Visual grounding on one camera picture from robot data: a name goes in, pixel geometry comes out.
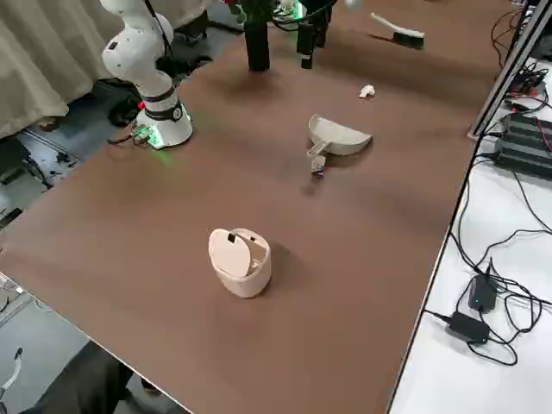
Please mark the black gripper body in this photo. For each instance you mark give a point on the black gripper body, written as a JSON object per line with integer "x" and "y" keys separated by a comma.
{"x": 317, "y": 10}

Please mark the white paper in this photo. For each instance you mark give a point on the white paper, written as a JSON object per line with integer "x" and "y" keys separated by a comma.
{"x": 367, "y": 91}

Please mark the pale hand brush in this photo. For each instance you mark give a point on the pale hand brush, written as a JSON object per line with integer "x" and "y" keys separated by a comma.
{"x": 407, "y": 35}

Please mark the pale green plastic dustpan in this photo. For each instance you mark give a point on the pale green plastic dustpan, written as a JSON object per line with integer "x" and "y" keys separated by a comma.
{"x": 340, "y": 140}

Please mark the small paper tag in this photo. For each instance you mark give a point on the small paper tag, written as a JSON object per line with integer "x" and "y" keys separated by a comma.
{"x": 318, "y": 166}

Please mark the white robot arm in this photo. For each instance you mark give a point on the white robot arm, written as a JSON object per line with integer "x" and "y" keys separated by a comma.
{"x": 129, "y": 56}

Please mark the small beige lidded bin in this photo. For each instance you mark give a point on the small beige lidded bin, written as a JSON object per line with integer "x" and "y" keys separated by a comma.
{"x": 241, "y": 276}

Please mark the black vase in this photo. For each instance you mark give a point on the black vase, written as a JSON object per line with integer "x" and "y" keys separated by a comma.
{"x": 258, "y": 43}

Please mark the small green circuit board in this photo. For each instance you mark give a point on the small green circuit board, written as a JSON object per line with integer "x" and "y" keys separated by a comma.
{"x": 144, "y": 134}

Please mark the black ribbed power box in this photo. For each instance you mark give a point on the black ribbed power box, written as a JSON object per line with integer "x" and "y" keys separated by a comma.
{"x": 524, "y": 144}

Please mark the beige curtain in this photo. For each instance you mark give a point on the beige curtain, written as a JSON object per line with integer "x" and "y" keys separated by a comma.
{"x": 39, "y": 64}

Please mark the black power adapter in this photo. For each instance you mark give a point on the black power adapter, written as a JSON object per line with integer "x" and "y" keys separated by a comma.
{"x": 483, "y": 293}
{"x": 468, "y": 328}

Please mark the person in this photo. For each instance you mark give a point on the person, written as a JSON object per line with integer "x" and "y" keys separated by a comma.
{"x": 86, "y": 379}

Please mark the aluminium camera post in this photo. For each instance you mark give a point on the aluminium camera post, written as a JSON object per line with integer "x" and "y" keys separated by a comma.
{"x": 509, "y": 64}

